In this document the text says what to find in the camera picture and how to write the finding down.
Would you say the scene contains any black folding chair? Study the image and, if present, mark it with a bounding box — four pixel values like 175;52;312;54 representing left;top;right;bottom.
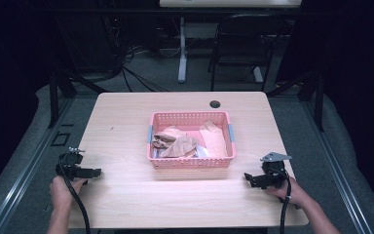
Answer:
206;13;288;93

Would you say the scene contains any beige crumpled paper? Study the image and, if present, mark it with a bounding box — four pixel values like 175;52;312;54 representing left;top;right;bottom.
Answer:
160;125;188;141

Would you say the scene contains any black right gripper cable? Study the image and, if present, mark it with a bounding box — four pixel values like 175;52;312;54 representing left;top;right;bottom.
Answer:
267;166;293;234

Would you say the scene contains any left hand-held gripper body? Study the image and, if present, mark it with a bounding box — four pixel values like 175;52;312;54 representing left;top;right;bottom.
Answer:
55;146;89;181

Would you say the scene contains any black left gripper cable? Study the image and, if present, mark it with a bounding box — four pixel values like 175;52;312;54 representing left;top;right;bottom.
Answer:
57;152;92;234

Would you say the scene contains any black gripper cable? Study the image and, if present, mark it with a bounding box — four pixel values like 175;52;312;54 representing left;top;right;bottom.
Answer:
267;166;293;234
57;152;92;234

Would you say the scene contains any crumpled brown paper bag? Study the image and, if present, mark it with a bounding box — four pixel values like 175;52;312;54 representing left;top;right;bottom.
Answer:
160;136;203;159

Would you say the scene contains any crumpled tan cloth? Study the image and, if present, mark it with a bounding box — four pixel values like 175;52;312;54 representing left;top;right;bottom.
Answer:
198;120;229;159

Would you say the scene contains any person's right hand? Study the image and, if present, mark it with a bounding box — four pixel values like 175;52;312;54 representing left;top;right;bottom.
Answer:
264;176;310;208

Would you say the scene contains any person's left hand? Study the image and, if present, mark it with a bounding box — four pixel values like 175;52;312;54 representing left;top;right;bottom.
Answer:
49;175;89;213

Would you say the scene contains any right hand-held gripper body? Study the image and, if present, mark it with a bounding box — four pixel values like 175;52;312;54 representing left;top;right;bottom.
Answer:
259;151;293;190

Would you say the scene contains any white background desk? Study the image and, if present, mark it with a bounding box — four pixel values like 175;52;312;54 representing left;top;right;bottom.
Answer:
158;0;303;85

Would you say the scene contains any pink plastic basket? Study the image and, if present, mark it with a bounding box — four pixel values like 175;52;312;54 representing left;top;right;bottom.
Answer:
146;110;238;171

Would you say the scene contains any metal floor rail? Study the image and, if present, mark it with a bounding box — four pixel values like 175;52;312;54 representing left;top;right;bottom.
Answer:
0;97;76;234
300;97;374;234

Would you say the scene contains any black metal stand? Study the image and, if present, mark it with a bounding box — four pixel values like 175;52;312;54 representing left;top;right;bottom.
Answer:
47;69;109;129
266;69;325;133

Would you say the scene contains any bundle of floor cables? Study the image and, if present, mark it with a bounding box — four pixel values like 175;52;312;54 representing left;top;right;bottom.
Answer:
101;16;183;93

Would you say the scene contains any white plastic wrapper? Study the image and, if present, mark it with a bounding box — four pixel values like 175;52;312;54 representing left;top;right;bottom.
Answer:
194;144;210;159

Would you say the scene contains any dark brown crumpled wrapper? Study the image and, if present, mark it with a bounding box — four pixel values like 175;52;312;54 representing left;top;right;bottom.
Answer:
151;134;176;150

